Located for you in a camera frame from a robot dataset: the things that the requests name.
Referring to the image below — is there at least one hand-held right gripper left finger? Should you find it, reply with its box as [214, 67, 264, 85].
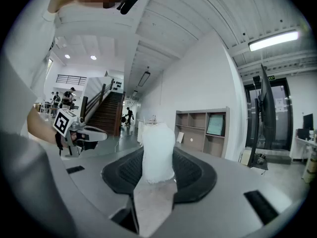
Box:
[47, 147, 145, 235]

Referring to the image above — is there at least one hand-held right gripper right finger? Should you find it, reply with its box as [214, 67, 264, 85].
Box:
[158, 147, 297, 238]

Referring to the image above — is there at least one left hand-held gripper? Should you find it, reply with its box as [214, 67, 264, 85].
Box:
[53, 109, 109, 158]

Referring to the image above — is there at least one white object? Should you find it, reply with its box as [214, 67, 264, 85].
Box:
[140, 122, 176, 185]

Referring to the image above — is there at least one person's left forearm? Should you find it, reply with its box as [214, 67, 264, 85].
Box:
[26, 105, 62, 146]

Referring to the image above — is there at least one wooden staircase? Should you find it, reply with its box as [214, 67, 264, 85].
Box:
[79, 78, 126, 137]

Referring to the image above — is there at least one grey wooden desk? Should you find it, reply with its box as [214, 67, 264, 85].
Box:
[173, 142, 225, 160]

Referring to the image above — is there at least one grey wooden shelf hutch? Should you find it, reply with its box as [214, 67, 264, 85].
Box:
[174, 106, 230, 159]

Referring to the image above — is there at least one black monitor stand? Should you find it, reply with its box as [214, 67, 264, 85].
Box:
[247, 82, 268, 171]

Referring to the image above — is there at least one black balcony railing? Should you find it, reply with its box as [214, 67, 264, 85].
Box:
[56, 74, 88, 86]

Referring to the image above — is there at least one black glass double door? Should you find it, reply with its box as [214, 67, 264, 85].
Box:
[243, 77, 295, 151]

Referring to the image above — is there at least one large black monitor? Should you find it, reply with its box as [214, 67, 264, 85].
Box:
[258, 63, 277, 150]

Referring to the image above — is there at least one white long workbench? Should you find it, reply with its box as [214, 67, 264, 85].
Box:
[294, 135, 317, 183]

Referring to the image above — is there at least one person's white shirt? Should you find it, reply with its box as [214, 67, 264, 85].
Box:
[0, 8, 59, 138]

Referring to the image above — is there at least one small black desktop monitor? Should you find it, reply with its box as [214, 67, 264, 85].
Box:
[302, 113, 314, 131]

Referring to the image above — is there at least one bright ceiling tube light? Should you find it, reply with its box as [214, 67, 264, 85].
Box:
[248, 30, 302, 53]

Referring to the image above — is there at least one white floor cable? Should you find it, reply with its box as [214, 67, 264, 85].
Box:
[114, 134, 132, 154]

